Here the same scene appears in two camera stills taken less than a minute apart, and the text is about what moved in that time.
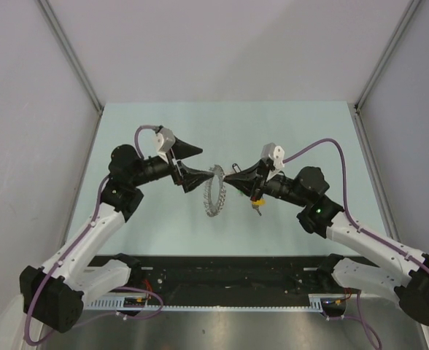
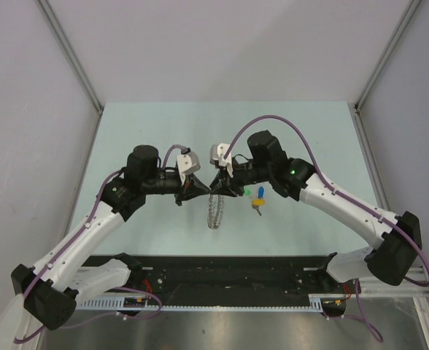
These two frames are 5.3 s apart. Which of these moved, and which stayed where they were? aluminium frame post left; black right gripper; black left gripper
Moved: black right gripper; black left gripper
Stayed: aluminium frame post left
